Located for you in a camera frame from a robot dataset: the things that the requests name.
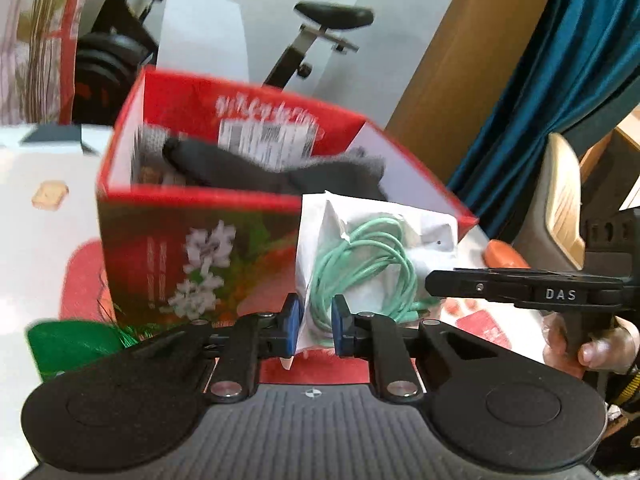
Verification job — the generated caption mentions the black exercise bike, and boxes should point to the black exercise bike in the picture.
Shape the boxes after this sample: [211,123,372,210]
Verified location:
[75,0,376,126]

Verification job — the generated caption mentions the beige padded chair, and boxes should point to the beige padded chair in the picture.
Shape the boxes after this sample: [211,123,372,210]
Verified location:
[515,132,586,271]

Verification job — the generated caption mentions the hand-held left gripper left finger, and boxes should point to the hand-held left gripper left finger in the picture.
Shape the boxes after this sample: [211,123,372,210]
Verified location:
[131,293,303,405]

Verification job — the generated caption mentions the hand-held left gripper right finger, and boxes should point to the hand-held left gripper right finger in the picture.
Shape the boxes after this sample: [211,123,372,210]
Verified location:
[331,295,502,405]

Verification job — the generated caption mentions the wooden door panel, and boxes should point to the wooden door panel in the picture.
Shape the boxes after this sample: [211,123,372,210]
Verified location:
[385,0,563,181]

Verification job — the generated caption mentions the white packet with green cable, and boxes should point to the white packet with green cable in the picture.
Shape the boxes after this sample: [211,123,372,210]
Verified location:
[280,190,459,372]

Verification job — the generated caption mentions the red plant-print wall cloth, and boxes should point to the red plant-print wall cloth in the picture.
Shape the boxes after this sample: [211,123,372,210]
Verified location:
[0,0,96,126]

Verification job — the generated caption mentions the person's right hand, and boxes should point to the person's right hand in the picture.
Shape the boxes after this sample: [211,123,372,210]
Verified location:
[541,312,637,376]

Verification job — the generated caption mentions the teal curtain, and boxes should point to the teal curtain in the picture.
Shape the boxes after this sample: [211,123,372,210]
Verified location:
[446,0,640,236]

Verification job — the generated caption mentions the orange rounded object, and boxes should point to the orange rounded object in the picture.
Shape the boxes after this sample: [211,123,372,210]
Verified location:
[484,240,531,270]

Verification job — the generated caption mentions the black dotted glove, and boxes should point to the black dotted glove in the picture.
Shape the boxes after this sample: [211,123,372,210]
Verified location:
[135,127,389,202]

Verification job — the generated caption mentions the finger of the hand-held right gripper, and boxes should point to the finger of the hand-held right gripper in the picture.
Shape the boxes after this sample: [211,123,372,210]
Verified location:
[424,269,533,307]

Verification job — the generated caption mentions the red cardboard box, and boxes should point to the red cardboard box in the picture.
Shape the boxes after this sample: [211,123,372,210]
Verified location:
[96,66,478,332]

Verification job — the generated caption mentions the green foil tinsel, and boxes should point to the green foil tinsel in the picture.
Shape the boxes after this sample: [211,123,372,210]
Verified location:
[27,321,146,384]

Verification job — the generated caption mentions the light wooden furniture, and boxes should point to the light wooden furniture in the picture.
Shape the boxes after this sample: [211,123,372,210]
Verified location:
[580,107,640,211]

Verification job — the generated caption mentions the white printed tablecloth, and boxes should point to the white printed tablecloth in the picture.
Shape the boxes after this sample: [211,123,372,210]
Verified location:
[0,122,556,480]

